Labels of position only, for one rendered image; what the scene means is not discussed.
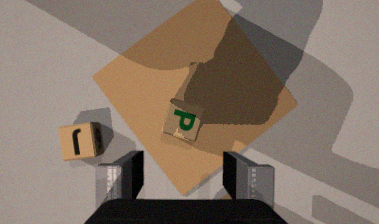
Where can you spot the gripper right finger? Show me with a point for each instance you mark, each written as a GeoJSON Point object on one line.
{"type": "Point", "coordinates": [245, 179]}

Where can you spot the brown block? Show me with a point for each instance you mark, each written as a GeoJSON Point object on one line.
{"type": "Point", "coordinates": [183, 120]}
{"type": "Point", "coordinates": [226, 197]}
{"type": "Point", "coordinates": [81, 141]}

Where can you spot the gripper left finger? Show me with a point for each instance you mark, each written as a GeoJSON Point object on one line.
{"type": "Point", "coordinates": [123, 178]}

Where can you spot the tan flat mat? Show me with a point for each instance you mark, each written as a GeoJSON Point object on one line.
{"type": "Point", "coordinates": [201, 56]}

